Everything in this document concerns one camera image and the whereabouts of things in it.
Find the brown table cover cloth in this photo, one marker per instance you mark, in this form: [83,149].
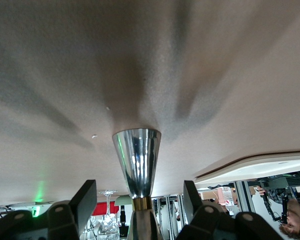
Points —
[90,75]

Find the person in plaid shirt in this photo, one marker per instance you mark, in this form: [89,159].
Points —
[293,210]

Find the clear wine glass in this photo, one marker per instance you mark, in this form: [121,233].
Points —
[107,225]

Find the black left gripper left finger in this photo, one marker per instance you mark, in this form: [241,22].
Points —
[83,200]

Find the red board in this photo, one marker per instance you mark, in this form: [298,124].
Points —
[100,208]

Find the cream rabbit print tray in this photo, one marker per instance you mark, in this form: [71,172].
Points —
[252,167]

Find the silver metal jigger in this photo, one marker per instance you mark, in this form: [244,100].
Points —
[137,162]

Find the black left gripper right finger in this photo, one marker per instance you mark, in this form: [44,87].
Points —
[192,200]

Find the green round bowl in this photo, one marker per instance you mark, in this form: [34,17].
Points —
[123,200]

